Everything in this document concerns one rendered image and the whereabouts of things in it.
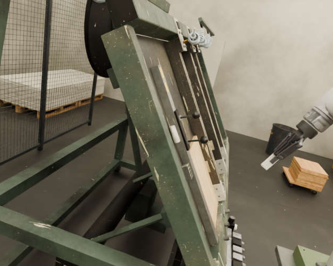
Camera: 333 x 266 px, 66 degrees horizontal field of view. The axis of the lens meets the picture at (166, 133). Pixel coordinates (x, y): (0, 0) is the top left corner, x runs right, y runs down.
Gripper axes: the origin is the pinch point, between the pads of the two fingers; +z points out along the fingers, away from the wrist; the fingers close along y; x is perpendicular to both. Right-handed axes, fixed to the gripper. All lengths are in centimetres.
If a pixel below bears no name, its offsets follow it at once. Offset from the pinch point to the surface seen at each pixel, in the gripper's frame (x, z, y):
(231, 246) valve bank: 38, 60, -34
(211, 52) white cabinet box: -64, -14, -424
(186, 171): -19.6, 30.9, -8.5
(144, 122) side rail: -48, 18, 12
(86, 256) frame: -28, 90, 10
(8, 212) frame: -73, 112, 2
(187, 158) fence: -22.8, 26.8, -12.5
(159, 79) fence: -57, 7, -13
